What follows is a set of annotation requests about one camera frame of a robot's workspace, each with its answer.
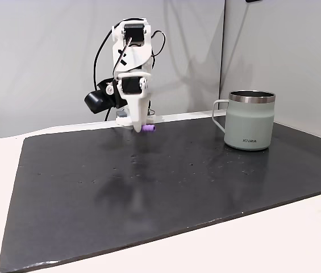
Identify black table mat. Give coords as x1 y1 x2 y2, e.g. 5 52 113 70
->
0 114 321 273

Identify grey-green steel mug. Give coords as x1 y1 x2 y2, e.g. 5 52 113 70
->
212 90 277 152

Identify black camera box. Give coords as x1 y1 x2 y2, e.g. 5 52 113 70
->
84 77 122 115

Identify long black camera cable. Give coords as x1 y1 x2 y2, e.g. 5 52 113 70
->
92 28 115 122

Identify short black looped cable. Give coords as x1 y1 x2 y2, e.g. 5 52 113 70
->
150 30 167 69

